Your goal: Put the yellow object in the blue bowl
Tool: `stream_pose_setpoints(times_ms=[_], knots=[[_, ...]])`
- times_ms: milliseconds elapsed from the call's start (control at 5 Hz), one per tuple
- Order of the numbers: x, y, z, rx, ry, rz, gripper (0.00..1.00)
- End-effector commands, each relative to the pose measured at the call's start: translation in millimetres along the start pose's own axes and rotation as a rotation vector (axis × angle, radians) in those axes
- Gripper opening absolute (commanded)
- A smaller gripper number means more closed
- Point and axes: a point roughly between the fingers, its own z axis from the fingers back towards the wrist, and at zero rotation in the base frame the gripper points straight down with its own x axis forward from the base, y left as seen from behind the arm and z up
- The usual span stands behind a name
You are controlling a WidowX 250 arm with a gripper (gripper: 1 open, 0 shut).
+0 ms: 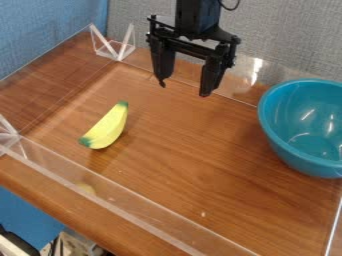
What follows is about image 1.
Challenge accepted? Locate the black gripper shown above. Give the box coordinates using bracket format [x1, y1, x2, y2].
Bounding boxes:
[146, 0, 240, 97]

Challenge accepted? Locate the yellow toy banana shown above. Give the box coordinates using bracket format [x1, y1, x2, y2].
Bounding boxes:
[78, 101, 128, 149]

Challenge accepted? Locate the blue plastic bowl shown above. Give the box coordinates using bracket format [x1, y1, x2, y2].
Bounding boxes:
[257, 78, 342, 179]

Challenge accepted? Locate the clear acrylic back barrier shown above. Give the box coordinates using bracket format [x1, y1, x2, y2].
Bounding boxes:
[116, 31, 342, 108]

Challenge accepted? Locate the clear acrylic barrier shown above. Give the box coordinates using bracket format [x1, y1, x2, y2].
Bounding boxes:
[0, 29, 112, 130]
[5, 137, 256, 256]
[116, 31, 342, 108]

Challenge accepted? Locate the clear acrylic left barrier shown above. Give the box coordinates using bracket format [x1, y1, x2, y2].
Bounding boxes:
[0, 29, 112, 130]

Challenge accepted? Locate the clear acrylic front barrier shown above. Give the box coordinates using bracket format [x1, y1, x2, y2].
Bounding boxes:
[5, 137, 256, 256]

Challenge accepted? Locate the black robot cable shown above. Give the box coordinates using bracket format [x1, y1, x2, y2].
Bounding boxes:
[217, 0, 241, 12]

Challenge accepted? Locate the clear acrylic corner bracket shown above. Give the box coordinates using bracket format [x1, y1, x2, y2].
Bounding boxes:
[89, 24, 136, 62]

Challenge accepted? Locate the clear acrylic left bracket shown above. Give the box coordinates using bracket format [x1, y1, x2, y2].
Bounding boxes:
[0, 114, 26, 157]

